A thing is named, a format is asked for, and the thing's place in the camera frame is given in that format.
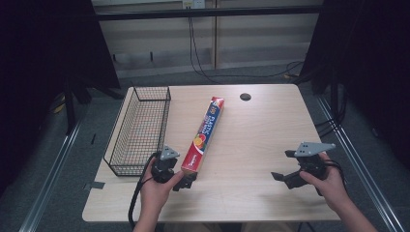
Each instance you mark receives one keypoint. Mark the white wall socket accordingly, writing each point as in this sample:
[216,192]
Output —
[193,4]

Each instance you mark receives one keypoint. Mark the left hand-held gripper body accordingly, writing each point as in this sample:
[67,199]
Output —
[163,167]

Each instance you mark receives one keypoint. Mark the person's right hand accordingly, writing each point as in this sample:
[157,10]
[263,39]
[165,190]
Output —
[328,187]

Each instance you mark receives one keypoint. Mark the black horizontal bar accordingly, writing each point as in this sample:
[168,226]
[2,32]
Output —
[209,13]

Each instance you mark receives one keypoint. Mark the long plastic wrap box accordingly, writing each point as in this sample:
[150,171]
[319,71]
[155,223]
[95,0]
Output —
[203,135]

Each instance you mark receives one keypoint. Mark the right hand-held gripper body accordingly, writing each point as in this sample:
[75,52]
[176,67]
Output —
[311,159]

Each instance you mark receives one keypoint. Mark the person's left hand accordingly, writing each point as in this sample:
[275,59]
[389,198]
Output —
[156,193]

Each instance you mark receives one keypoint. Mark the black curtain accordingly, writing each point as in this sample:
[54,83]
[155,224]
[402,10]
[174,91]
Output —
[45,64]
[370,64]

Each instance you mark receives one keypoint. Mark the metal floor rail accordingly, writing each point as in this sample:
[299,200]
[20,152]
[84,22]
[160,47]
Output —
[51,174]
[357,161]

